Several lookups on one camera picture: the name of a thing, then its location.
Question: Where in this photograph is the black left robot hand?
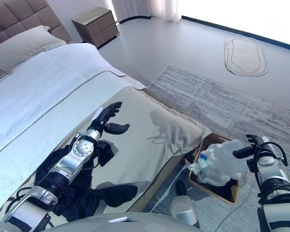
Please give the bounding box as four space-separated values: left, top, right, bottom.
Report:
88 101 131 136

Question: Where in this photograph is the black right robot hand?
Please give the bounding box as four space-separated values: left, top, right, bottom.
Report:
232 134 273 160

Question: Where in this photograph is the white garment with blue tag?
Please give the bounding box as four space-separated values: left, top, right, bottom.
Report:
187 139 251 186

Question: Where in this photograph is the navy blue garment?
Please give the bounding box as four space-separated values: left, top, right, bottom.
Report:
195 174 239 201

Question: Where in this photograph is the black garment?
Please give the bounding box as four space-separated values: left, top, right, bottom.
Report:
35 140 138 222

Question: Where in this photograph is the beige bed runner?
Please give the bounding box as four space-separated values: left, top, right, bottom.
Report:
0 86 212 218

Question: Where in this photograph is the brown wicker basket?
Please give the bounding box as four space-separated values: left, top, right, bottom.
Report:
185 132 240 205

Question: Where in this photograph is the large bed with beige blanket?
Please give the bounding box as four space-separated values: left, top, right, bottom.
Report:
0 43 147 160

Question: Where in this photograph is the grey striped area rug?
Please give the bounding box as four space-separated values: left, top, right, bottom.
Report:
135 64 290 232

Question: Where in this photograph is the brown wooden nightstand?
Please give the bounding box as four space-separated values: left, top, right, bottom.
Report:
71 6 119 49

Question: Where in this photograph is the small beige oval rug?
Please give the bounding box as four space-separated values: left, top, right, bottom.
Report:
223 37 269 77

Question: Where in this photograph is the silver right robot leg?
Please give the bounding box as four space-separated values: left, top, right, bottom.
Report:
170 180 199 228

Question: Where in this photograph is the beige pillow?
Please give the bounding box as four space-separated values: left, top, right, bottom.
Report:
0 25 67 74

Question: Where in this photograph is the grey robot torso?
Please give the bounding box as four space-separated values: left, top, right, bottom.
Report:
48 212 201 232

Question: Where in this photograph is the white sheer curtain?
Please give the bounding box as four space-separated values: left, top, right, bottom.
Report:
111 0 183 24

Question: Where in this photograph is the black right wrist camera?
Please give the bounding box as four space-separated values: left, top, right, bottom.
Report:
246 158 257 174

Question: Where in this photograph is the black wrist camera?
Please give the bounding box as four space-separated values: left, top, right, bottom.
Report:
96 141 114 167
246 158 257 174

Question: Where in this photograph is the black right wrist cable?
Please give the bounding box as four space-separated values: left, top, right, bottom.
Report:
253 142 289 201

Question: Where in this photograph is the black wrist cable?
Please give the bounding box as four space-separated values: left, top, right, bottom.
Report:
253 142 289 201
73 131 100 174

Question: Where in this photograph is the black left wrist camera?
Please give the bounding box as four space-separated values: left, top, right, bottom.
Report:
96 141 114 167

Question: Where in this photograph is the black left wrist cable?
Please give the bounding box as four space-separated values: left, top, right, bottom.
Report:
73 131 100 174

